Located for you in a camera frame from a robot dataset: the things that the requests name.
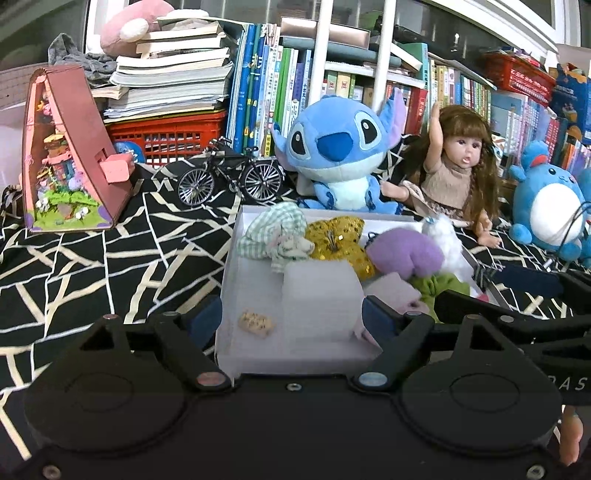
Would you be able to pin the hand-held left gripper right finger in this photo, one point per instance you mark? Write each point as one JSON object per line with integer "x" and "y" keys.
{"x": 376, "y": 318}

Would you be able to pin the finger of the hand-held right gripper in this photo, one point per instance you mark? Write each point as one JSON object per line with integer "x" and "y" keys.
{"x": 480, "y": 309}
{"x": 531, "y": 279}

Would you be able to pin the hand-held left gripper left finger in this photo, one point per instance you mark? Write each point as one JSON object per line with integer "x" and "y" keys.
{"x": 205, "y": 316}

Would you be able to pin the pale pink floral bow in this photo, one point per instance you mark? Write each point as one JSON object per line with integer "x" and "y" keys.
{"x": 392, "y": 288}

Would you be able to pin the green scrunchie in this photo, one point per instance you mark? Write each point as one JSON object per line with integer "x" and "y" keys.
{"x": 438, "y": 284}

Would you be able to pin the white cardboard box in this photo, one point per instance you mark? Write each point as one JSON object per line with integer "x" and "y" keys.
{"x": 249, "y": 350}

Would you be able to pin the white foam block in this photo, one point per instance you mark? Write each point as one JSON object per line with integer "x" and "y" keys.
{"x": 318, "y": 304}

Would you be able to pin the purple fluffy scrunchie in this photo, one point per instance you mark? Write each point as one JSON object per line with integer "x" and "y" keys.
{"x": 406, "y": 254}

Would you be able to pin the white fluffy scrunchie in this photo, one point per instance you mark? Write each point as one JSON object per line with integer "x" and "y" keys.
{"x": 448, "y": 240}

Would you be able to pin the gold sequin bow hair clip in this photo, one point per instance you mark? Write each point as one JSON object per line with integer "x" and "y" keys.
{"x": 332, "y": 235}

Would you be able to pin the green checked cloth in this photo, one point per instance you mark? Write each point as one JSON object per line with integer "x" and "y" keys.
{"x": 272, "y": 226}

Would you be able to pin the person's right hand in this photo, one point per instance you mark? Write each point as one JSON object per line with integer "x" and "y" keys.
{"x": 571, "y": 436}

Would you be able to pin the blue round mouse plush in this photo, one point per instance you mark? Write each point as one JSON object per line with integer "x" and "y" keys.
{"x": 545, "y": 207}

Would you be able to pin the black white patterned blanket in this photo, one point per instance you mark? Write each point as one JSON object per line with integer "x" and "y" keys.
{"x": 115, "y": 258}

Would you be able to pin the brown-haired doll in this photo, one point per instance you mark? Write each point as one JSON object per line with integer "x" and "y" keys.
{"x": 452, "y": 184}

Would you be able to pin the black model bicycle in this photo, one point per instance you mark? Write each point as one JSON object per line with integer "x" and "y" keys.
{"x": 231, "y": 164}

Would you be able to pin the blue alien plush toy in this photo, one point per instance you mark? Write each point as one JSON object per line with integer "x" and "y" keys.
{"x": 337, "y": 152}

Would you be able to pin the blue round toy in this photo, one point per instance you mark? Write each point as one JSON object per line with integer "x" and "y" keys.
{"x": 129, "y": 152}

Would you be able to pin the blue printed carton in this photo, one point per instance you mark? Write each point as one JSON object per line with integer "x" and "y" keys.
{"x": 570, "y": 101}

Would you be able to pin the red plastic basket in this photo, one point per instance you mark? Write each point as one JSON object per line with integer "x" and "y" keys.
{"x": 161, "y": 134}
{"x": 521, "y": 74}

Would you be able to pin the pink triangular diorama house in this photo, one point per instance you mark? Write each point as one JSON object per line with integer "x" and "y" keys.
{"x": 87, "y": 138}

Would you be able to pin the row of upright books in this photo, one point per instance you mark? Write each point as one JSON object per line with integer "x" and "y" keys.
{"x": 258, "y": 92}

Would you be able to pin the stack of flat books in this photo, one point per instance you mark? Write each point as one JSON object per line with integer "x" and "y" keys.
{"x": 171, "y": 78}

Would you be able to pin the white paper board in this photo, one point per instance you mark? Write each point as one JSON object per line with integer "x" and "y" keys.
{"x": 9, "y": 147}

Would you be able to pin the grey cloth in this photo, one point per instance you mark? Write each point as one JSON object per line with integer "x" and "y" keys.
{"x": 92, "y": 62}

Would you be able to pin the pale ruled box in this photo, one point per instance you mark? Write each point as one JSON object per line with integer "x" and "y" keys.
{"x": 18, "y": 85}

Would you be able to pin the pink plush toy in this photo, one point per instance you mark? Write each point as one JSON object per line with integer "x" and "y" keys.
{"x": 124, "y": 27}

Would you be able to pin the white window frame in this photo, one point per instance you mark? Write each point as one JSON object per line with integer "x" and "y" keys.
{"x": 485, "y": 14}

